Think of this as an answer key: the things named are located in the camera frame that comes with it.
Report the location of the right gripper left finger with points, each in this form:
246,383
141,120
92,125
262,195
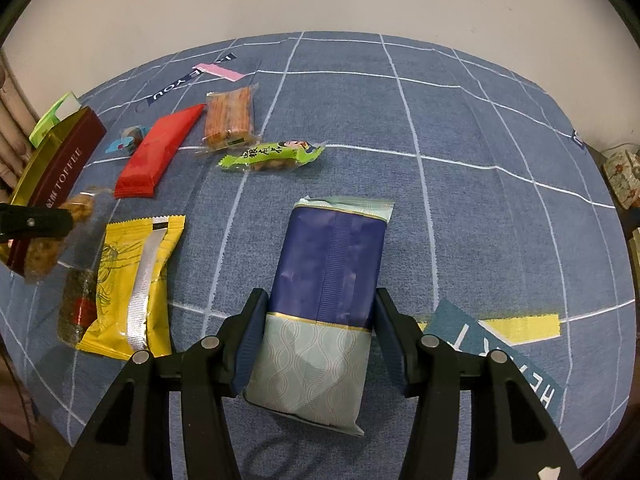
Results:
128,435

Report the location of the red gold toffee tin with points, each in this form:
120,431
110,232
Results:
52,172

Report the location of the green small snack packet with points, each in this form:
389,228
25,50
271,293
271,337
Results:
273,156

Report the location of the dark seaweed snack packet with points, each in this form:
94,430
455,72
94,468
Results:
78,306

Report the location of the clear pack orange biscuits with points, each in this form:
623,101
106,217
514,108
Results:
229,121

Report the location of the stacked books on shelf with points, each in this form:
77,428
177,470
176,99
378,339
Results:
633,249

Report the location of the floral box on shelf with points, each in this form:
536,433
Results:
622,172

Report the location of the yellow snack bag silver seam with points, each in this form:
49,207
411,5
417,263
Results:
131,291

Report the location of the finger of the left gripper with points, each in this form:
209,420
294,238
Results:
22,222

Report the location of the blue checked tablecloth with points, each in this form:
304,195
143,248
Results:
497,210

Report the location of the blue white snack pack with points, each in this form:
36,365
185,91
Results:
315,353

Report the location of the red snack packet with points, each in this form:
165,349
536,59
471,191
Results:
146,166

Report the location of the blue candy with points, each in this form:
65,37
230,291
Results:
129,140

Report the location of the clear bag brown snacks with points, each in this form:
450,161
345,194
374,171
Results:
43,251

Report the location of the green tissue pack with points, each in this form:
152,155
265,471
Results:
65,106

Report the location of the beige patterned curtain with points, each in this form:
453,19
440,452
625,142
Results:
17,119

